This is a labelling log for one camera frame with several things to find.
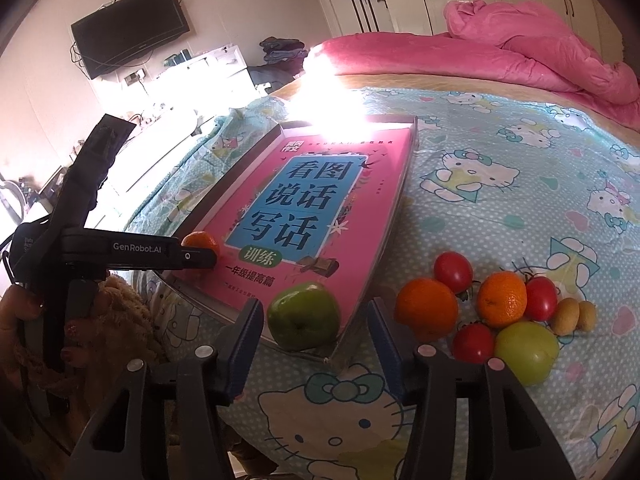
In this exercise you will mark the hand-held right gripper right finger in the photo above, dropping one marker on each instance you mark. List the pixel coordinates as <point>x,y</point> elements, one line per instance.
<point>385,345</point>

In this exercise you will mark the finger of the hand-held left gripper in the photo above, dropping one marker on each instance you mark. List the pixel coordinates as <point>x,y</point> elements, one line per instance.
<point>95,170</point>
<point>195,259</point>

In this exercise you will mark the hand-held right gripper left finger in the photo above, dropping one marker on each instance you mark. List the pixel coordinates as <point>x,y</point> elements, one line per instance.
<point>245,345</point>

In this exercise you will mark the orange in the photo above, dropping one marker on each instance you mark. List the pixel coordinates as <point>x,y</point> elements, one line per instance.
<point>425,307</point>
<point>501,300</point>
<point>200,240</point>

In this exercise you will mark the grey rectangular tray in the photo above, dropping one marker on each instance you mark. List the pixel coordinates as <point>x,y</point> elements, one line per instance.
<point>210,300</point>

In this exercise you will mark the green apple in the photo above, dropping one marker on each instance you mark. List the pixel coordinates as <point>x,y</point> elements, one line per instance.
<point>525,355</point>
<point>302,317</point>

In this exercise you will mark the red tomato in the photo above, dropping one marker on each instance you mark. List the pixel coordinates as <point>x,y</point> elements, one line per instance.
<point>472,342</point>
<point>542,300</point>
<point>452,272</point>

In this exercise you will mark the person's left hand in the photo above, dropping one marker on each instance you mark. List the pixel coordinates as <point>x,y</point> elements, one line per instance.
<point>12,340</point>

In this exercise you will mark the pink and blue book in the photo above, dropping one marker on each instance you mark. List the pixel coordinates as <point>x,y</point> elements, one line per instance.
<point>310,200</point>

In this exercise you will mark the white desk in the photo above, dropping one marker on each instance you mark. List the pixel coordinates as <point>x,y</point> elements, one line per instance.
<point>225,60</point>

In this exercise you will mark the brown kiwi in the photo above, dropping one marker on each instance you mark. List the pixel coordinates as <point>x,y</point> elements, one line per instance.
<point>567,316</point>
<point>587,316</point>

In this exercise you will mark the cartoon print bed sheet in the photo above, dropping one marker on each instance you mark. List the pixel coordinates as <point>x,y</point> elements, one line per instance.
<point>500,200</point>

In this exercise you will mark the dark garment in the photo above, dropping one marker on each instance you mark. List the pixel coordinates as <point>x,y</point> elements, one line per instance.
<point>270,77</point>

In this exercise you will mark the pile of folded clothes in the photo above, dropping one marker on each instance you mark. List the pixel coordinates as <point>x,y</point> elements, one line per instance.
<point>282,50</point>

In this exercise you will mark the pink duvet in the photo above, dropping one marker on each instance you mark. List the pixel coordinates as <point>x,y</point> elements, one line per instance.
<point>450,55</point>

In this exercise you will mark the white wall socket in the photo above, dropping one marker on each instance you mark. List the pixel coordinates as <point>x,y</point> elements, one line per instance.
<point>135,77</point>

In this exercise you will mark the black wall television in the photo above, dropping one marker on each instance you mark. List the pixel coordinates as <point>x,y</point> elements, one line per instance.
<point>130,30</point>

